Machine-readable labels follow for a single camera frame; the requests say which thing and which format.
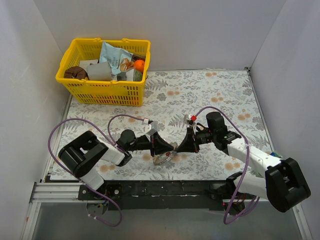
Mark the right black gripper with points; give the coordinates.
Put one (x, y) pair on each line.
(195, 140)

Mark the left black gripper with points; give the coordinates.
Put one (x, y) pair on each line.
(152, 144)

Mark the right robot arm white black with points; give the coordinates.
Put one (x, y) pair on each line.
(281, 181)

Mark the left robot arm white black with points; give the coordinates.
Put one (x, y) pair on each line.
(82, 154)

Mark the floral table mat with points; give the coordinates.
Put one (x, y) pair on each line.
(168, 97)

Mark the yellow plastic basket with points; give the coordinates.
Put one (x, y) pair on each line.
(121, 90)

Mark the green item in basket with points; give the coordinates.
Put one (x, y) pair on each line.
(137, 76)

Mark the orange fruit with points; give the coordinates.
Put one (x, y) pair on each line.
(139, 65)

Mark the green blue carton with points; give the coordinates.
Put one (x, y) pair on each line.
(275, 155)

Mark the grey paper cup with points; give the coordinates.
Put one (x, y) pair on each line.
(100, 72)

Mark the light blue snack bag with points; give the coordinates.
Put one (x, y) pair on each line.
(119, 59)

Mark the brown round pastry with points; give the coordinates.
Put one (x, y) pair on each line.
(75, 72)

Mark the white paper in basket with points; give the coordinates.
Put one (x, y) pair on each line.
(85, 63)

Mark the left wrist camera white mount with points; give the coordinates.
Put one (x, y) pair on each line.
(150, 129)

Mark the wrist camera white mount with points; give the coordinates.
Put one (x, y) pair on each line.
(150, 129)
(190, 121)

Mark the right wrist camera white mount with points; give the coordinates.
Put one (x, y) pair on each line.
(190, 121)

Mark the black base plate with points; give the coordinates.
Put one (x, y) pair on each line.
(163, 194)

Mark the aluminium frame rail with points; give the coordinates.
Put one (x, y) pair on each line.
(68, 192)

